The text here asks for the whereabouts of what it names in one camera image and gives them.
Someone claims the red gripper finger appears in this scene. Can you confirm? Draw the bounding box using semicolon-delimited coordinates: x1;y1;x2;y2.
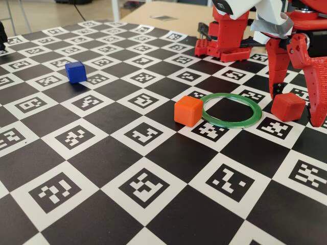
287;33;327;128
265;40;291;99

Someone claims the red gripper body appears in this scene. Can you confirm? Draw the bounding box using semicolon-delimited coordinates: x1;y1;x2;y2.
288;0;327;60

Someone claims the red cube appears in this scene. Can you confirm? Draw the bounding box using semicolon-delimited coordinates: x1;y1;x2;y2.
270;92;307;122

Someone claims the orange cube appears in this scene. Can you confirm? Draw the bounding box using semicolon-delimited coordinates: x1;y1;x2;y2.
174;95;204;128

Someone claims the blue cube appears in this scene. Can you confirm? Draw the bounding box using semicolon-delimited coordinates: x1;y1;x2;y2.
64;61;87;84

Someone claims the red perforated robot base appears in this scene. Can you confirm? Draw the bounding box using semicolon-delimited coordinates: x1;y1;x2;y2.
194;38;252;63

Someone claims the large black power plug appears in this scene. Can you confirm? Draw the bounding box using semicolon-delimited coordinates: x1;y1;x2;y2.
240;37;267;48

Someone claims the white table leg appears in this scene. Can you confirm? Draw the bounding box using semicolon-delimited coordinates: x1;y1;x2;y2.
111;0;121;22

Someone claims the black white marker checkerboard mat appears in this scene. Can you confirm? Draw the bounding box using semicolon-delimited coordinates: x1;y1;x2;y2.
0;20;327;245

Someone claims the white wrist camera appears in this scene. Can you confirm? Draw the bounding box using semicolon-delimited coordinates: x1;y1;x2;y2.
216;0;294;45

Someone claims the green flat ring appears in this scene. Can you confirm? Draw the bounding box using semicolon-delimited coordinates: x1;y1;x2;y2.
201;93;263;129

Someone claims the black camera stand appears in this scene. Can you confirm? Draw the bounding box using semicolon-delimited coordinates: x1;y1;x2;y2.
0;21;8;51

